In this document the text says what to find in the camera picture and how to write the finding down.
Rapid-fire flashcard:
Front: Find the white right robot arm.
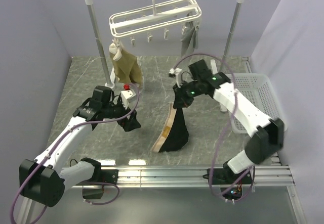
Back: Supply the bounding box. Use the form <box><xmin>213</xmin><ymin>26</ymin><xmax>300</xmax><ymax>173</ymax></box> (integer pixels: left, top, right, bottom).
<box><xmin>169</xmin><ymin>60</ymin><xmax>285</xmax><ymax>184</ymax></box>

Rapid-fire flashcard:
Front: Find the aluminium mounting rail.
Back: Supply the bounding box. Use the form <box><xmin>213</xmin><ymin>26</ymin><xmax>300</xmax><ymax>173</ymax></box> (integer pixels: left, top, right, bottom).
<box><xmin>65</xmin><ymin>165</ymin><xmax>296</xmax><ymax>188</ymax></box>

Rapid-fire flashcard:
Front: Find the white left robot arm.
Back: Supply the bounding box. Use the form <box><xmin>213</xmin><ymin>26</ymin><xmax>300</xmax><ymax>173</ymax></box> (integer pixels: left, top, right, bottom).
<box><xmin>17</xmin><ymin>84</ymin><xmax>141</xmax><ymax>207</ymax></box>

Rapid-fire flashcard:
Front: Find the khaki underwear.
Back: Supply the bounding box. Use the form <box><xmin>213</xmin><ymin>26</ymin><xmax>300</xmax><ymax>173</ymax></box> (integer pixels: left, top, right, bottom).
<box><xmin>108</xmin><ymin>38</ymin><xmax>143</xmax><ymax>88</ymax></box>

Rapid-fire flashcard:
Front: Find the white plastic basket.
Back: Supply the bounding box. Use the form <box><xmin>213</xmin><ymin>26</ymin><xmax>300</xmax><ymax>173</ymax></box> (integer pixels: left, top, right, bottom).
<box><xmin>234</xmin><ymin>73</ymin><xmax>288</xmax><ymax>130</ymax></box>

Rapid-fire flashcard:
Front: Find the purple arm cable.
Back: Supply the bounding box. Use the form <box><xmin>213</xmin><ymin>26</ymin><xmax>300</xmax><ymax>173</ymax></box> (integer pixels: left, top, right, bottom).
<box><xmin>172</xmin><ymin>53</ymin><xmax>255</xmax><ymax>204</ymax></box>
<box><xmin>11</xmin><ymin>83</ymin><xmax>140</xmax><ymax>223</ymax></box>

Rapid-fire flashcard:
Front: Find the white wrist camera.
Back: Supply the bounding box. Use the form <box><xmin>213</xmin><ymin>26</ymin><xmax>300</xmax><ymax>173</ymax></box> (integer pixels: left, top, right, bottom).
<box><xmin>169</xmin><ymin>68</ymin><xmax>187</xmax><ymax>88</ymax></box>
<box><xmin>120</xmin><ymin>84</ymin><xmax>136</xmax><ymax>109</ymax></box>

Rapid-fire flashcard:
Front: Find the black underwear beige waistband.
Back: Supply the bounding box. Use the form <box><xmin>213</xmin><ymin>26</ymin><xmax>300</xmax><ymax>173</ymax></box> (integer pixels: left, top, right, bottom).
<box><xmin>151</xmin><ymin>103</ymin><xmax>189</xmax><ymax>153</ymax></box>

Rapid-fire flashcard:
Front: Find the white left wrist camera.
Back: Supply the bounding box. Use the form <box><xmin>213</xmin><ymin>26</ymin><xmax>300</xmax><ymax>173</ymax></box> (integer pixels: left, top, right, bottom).
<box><xmin>120</xmin><ymin>84</ymin><xmax>136</xmax><ymax>109</ymax></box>

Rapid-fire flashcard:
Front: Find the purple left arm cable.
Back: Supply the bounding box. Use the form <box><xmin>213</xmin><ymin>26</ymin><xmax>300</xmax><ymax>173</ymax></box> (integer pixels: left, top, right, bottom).
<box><xmin>11</xmin><ymin>83</ymin><xmax>140</xmax><ymax>223</ymax></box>

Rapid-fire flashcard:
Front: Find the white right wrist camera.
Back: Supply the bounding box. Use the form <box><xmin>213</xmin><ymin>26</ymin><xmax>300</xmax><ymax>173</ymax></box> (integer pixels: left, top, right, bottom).
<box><xmin>169</xmin><ymin>68</ymin><xmax>187</xmax><ymax>88</ymax></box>

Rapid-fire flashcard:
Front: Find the grey hanging underwear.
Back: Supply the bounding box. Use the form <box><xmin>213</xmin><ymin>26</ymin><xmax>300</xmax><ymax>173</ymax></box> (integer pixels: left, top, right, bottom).
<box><xmin>181</xmin><ymin>22</ymin><xmax>198</xmax><ymax>57</ymax></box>

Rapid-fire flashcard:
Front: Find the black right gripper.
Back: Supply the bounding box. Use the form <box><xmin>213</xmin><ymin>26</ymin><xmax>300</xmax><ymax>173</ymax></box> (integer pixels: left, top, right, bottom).
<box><xmin>173</xmin><ymin>80</ymin><xmax>201</xmax><ymax>109</ymax></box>

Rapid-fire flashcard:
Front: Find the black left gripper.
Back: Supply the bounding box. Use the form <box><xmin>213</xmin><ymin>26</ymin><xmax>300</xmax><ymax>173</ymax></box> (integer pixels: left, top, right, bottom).
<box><xmin>103</xmin><ymin>97</ymin><xmax>141</xmax><ymax>131</ymax></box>

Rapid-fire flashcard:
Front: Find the white clip hanger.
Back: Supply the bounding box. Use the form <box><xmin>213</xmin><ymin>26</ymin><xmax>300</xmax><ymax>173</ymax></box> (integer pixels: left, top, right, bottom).
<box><xmin>108</xmin><ymin>0</ymin><xmax>202</xmax><ymax>46</ymax></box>

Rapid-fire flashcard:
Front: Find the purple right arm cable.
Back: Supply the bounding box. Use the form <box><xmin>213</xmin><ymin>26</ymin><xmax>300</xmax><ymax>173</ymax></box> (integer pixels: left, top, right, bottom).
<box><xmin>172</xmin><ymin>53</ymin><xmax>255</xmax><ymax>204</ymax></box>

